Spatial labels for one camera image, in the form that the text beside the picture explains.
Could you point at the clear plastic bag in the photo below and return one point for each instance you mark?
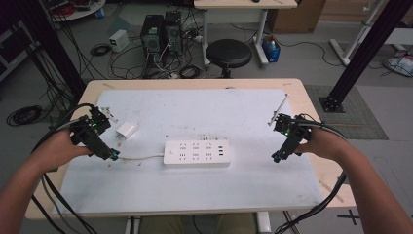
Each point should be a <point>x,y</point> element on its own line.
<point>398,65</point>

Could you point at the white plug adapter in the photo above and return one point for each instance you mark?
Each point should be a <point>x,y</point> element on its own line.
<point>126,130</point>

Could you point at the brown cardboard box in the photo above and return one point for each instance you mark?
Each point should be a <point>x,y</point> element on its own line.
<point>297,16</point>

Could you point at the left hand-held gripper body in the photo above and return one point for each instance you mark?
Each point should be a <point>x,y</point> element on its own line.
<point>91,133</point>

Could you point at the blue storage box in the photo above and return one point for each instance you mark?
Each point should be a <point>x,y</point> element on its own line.
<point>272,52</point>

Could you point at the grey floor mat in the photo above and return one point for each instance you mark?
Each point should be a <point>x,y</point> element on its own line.
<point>360,120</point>

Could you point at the round white table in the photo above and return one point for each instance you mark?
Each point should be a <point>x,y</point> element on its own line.
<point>82,11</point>

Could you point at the black metal frame post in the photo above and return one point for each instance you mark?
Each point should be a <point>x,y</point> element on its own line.
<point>52,45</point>
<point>367,52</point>

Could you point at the white power supply box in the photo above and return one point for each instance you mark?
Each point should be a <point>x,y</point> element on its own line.
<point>119,40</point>

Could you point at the white metal stand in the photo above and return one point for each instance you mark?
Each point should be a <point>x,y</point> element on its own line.
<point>355,35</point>

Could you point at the white table mat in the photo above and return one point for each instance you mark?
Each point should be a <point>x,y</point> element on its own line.
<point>195,188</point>

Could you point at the person's right hand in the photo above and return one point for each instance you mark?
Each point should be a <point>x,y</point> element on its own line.
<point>324,143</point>

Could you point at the black round stool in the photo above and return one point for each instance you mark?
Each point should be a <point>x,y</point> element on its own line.
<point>229,53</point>

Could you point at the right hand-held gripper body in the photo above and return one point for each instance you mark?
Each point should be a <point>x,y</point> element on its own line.
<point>293,133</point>

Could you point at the white power strip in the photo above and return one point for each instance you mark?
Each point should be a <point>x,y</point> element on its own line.
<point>196,152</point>

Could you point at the person's left hand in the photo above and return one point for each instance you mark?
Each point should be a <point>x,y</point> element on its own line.
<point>60,148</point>

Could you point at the black computer tower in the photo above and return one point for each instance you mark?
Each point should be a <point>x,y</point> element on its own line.
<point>152,40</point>
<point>172,32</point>

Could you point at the white-legged wooden desk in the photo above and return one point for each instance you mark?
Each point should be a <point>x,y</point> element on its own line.
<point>243,4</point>

